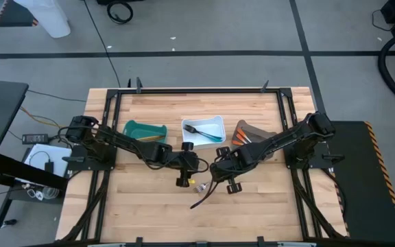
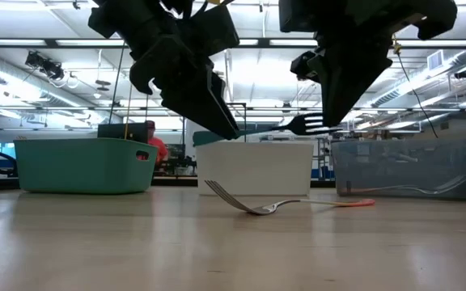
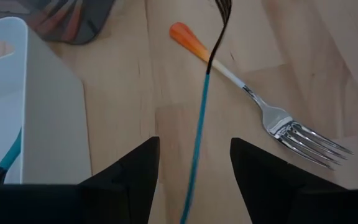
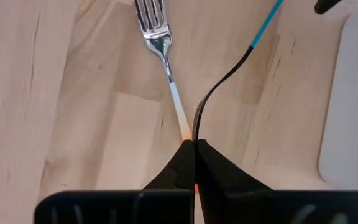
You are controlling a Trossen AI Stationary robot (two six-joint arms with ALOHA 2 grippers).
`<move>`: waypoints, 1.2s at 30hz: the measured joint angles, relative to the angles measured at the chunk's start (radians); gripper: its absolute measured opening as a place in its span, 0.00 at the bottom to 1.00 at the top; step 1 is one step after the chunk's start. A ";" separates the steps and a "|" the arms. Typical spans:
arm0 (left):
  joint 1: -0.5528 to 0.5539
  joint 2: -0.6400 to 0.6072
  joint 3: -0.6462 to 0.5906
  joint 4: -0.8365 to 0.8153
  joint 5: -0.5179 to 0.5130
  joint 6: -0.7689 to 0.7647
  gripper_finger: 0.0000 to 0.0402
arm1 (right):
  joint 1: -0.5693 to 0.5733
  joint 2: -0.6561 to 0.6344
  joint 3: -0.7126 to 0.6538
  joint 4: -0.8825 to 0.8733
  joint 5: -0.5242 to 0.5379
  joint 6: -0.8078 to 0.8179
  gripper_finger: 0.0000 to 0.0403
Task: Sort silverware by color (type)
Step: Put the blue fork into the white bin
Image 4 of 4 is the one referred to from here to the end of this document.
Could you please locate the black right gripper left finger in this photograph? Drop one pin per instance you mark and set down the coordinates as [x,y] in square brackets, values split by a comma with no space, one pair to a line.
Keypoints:
[182,174]

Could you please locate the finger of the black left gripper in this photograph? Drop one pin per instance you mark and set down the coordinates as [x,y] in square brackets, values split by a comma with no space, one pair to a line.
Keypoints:
[325,6]

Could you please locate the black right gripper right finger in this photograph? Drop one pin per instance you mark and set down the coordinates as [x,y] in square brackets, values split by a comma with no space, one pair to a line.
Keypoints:
[219,177]

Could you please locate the white plastic bin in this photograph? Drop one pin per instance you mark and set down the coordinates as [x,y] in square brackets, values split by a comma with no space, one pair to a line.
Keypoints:
[353,109]

